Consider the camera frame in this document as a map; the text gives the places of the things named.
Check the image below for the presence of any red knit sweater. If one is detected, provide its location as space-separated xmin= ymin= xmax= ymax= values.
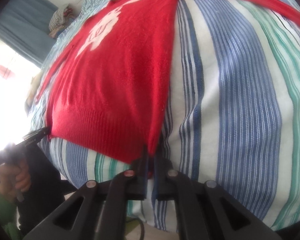
xmin=42 ymin=0 xmax=300 ymax=163

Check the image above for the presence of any pile of clothes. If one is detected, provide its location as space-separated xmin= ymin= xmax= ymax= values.
xmin=49 ymin=4 xmax=76 ymax=39

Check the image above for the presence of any person's left hand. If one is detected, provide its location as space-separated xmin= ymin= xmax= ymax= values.
xmin=0 ymin=158 xmax=31 ymax=203

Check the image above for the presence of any striped blue green bedspread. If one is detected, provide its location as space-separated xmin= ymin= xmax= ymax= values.
xmin=30 ymin=0 xmax=300 ymax=230

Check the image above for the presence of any teal blue curtain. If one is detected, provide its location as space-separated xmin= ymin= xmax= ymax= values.
xmin=0 ymin=0 xmax=57 ymax=67

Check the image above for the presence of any black cable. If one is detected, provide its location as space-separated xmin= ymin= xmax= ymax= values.
xmin=125 ymin=217 xmax=147 ymax=240

